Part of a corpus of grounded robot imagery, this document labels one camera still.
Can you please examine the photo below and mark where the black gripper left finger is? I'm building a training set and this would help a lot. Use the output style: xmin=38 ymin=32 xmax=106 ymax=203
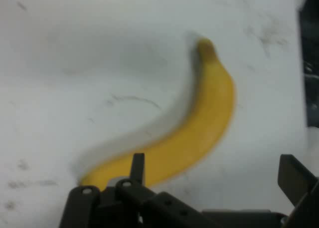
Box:
xmin=58 ymin=153 xmax=215 ymax=228

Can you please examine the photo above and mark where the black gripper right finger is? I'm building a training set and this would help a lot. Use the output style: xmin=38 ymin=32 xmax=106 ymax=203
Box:
xmin=277 ymin=154 xmax=319 ymax=228

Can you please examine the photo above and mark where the yellow banana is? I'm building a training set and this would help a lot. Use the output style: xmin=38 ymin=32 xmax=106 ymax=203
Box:
xmin=79 ymin=38 xmax=237 ymax=189

